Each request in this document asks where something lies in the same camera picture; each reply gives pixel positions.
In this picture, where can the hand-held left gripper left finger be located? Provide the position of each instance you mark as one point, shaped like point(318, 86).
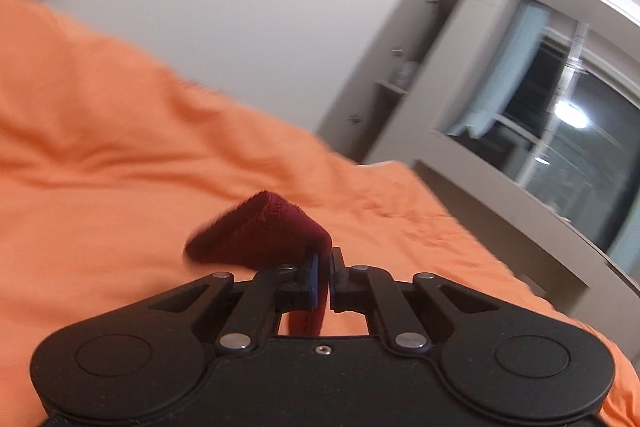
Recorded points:
point(314, 281)

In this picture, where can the grey built-in desk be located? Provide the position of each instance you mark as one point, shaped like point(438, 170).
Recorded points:
point(525, 227)

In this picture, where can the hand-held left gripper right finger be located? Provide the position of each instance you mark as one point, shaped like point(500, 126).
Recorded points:
point(334, 279)

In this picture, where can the orange blanket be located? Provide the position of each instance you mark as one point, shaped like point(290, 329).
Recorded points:
point(110, 147)

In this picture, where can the dark red garment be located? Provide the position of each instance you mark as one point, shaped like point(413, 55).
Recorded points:
point(260, 232)

